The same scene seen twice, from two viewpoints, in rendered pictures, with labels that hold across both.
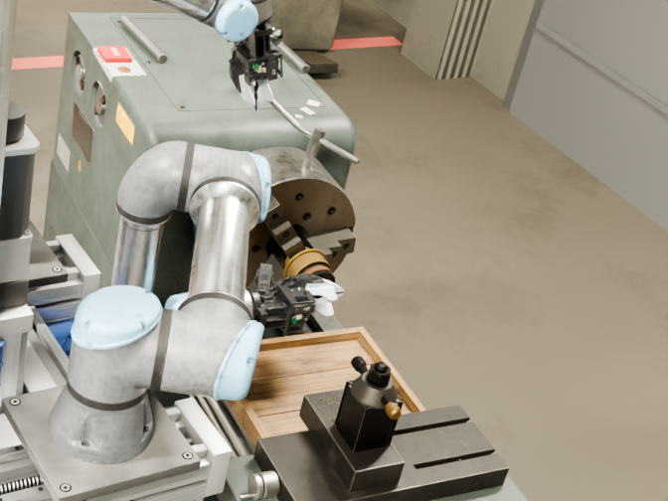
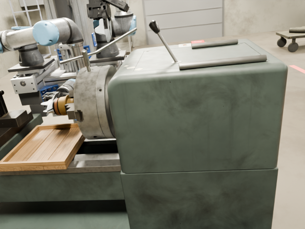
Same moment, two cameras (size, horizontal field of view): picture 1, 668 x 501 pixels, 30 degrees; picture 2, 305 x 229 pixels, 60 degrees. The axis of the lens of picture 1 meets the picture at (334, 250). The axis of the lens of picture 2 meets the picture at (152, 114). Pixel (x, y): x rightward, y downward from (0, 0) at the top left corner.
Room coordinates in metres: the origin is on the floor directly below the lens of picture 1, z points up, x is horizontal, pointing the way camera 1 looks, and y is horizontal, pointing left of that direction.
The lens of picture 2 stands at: (3.09, -0.54, 1.49)
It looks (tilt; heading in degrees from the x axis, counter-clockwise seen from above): 24 degrees down; 131
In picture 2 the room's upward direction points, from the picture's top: 6 degrees counter-clockwise
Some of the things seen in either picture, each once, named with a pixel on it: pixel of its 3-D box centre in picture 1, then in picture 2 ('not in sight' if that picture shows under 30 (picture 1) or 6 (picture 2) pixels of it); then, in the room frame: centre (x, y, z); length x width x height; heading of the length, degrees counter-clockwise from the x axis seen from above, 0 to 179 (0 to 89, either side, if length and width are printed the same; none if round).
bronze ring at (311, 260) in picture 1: (308, 272); (66, 105); (2.08, 0.04, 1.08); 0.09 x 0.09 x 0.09; 36
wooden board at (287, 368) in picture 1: (316, 389); (50, 144); (1.97, -0.03, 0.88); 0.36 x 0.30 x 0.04; 124
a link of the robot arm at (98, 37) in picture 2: not in sight; (104, 27); (1.78, 0.59, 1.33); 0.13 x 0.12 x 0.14; 36
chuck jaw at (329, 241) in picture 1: (332, 244); (75, 111); (2.19, 0.01, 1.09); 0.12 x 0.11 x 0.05; 124
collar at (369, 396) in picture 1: (375, 387); not in sight; (1.69, -0.12, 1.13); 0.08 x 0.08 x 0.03
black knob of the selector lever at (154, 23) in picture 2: (274, 38); (154, 27); (2.47, 0.23, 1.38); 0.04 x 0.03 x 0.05; 34
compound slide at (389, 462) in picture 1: (350, 437); (3, 119); (1.72, -0.11, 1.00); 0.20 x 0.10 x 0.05; 34
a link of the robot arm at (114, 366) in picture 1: (118, 340); (23, 37); (1.40, 0.26, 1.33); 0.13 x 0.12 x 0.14; 99
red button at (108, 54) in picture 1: (114, 56); (198, 43); (2.45, 0.56, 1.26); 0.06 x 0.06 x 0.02; 34
